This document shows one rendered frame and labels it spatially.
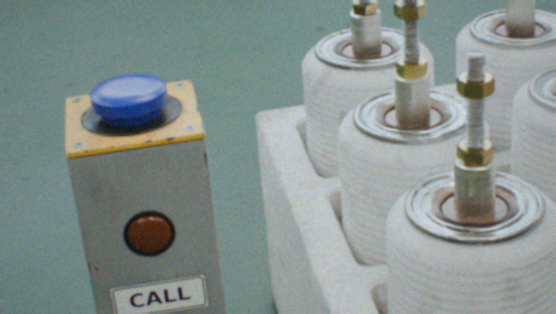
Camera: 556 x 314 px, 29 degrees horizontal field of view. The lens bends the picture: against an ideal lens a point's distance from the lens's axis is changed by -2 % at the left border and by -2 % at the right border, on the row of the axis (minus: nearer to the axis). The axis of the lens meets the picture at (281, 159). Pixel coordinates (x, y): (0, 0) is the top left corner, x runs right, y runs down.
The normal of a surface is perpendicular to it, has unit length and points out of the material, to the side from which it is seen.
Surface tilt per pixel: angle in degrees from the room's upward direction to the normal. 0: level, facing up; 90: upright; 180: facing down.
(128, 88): 0
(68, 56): 0
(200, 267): 90
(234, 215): 0
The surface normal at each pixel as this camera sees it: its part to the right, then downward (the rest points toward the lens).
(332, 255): -0.07, -0.88
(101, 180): 0.18, 0.44
